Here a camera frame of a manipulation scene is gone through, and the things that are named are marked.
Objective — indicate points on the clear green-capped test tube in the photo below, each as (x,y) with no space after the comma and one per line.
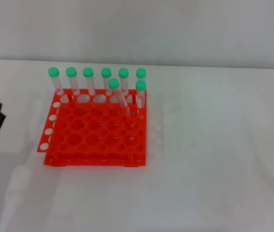
(114,83)
(141,73)
(88,72)
(106,72)
(71,71)
(123,72)
(140,84)
(53,71)

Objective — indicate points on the orange plastic test tube rack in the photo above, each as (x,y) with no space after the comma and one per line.
(98,135)

